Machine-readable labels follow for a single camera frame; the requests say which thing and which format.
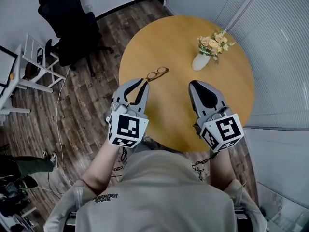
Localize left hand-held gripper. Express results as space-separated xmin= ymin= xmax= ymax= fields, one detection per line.
xmin=106 ymin=78 xmax=150 ymax=149

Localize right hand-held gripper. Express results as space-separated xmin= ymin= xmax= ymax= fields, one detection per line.
xmin=188 ymin=80 xmax=245 ymax=153

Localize brown-framed glasses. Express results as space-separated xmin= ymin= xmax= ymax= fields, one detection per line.
xmin=146 ymin=66 xmax=170 ymax=83

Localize person's right forearm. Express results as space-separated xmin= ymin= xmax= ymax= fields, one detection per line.
xmin=209 ymin=148 xmax=237 ymax=192

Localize person's left forearm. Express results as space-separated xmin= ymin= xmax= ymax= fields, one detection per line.
xmin=81 ymin=139 xmax=126 ymax=196

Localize white vase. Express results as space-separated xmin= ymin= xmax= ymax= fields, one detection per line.
xmin=191 ymin=52 xmax=211 ymax=72

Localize bunch of peach flowers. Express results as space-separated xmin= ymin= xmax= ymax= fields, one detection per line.
xmin=197 ymin=28 xmax=236 ymax=64

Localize black office chair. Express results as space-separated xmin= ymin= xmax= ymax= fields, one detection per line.
xmin=37 ymin=0 xmax=114 ymax=78

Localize white slatted rack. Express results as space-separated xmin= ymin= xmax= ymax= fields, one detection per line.
xmin=22 ymin=33 xmax=66 ymax=94

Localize person's beige shirt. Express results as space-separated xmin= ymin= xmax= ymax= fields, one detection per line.
xmin=43 ymin=143 xmax=268 ymax=232

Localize white desk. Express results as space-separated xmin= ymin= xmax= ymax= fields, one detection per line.
xmin=0 ymin=44 xmax=31 ymax=116

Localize black-framed monitor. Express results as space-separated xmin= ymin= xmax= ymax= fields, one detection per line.
xmin=0 ymin=45 xmax=19 ymax=88

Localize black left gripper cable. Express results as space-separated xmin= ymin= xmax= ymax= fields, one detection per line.
xmin=112 ymin=145 xmax=129 ymax=178

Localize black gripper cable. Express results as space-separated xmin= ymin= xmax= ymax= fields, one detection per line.
xmin=112 ymin=145 xmax=129 ymax=178
xmin=191 ymin=153 xmax=218 ymax=181

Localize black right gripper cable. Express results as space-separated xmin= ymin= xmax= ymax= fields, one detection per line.
xmin=191 ymin=153 xmax=218 ymax=181

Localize white floor cable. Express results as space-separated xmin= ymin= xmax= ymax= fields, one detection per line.
xmin=56 ymin=67 xmax=76 ymax=186

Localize black camera equipment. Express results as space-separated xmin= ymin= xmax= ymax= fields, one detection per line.
xmin=0 ymin=174 xmax=39 ymax=218

